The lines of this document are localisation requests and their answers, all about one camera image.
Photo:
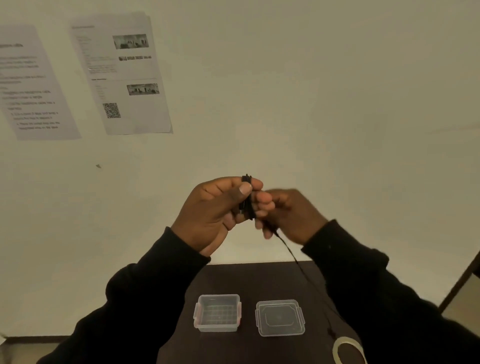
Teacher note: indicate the printed sheet with photos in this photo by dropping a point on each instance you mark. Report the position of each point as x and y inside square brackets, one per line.
[122, 73]

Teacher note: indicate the person's right hand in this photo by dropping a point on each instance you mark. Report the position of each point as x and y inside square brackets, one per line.
[296, 215]

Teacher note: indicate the person's right forearm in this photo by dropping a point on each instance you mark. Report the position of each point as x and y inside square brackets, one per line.
[390, 300]

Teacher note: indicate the person's left hand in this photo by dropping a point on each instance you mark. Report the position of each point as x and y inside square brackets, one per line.
[204, 215]

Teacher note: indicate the printed text sheet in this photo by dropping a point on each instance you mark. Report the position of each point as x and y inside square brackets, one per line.
[32, 82]

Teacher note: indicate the person's left thumb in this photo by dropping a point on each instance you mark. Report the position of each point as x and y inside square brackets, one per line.
[230, 190]

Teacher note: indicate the person's left forearm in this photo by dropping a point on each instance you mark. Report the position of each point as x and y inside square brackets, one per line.
[138, 300]

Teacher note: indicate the dark wooden furniture edge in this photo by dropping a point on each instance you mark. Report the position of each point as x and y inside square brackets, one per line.
[461, 281]

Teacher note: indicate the clear plastic container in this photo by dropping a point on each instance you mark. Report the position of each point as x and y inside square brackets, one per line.
[218, 312]

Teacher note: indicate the person's right fingers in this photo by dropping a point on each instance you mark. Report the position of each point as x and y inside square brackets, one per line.
[263, 213]

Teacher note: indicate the clear plastic container lid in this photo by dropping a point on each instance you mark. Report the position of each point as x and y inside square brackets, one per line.
[279, 318]

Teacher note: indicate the roll of clear tape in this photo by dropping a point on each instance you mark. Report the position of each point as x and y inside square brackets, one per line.
[347, 350]

